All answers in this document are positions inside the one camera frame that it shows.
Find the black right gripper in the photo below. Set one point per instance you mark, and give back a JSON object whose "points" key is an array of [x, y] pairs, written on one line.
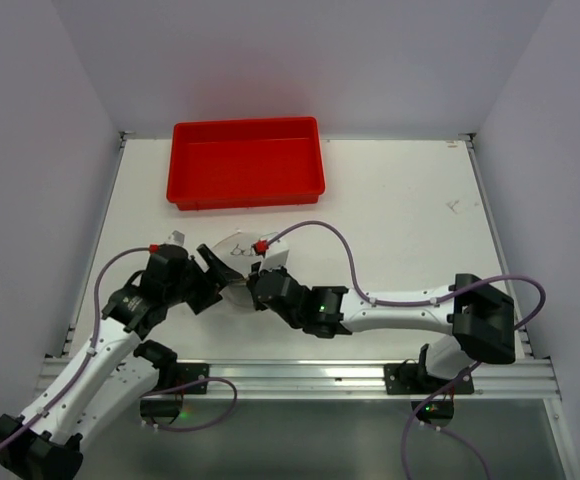
{"points": [[259, 289]]}

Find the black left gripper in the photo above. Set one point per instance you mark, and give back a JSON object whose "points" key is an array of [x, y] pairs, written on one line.
{"points": [[220, 277]]}

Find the white mesh laundry bag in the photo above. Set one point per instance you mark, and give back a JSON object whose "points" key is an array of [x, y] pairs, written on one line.
{"points": [[235, 250]]}

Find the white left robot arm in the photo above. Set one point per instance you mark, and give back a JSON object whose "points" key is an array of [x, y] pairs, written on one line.
{"points": [[117, 365]]}

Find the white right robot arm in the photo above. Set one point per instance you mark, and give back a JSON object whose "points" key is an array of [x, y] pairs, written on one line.
{"points": [[474, 319]]}

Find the red plastic bin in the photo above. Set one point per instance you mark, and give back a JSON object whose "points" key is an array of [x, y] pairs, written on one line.
{"points": [[245, 163]]}

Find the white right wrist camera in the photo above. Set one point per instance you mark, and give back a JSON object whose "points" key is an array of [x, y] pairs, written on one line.
{"points": [[269, 253]]}

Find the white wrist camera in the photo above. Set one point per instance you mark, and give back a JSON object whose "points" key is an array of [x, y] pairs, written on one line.
{"points": [[269, 253], [175, 238]]}

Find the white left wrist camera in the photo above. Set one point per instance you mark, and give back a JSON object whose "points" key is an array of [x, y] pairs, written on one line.
{"points": [[175, 238]]}

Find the aluminium mounting rail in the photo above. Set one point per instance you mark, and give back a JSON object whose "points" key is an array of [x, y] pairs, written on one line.
{"points": [[527, 379]]}

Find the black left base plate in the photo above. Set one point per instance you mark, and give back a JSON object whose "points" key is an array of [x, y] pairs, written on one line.
{"points": [[176, 374]]}

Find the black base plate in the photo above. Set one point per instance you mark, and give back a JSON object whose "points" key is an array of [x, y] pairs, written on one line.
{"points": [[176, 374], [408, 378]]}

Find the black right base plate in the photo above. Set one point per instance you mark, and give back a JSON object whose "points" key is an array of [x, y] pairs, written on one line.
{"points": [[408, 378]]}

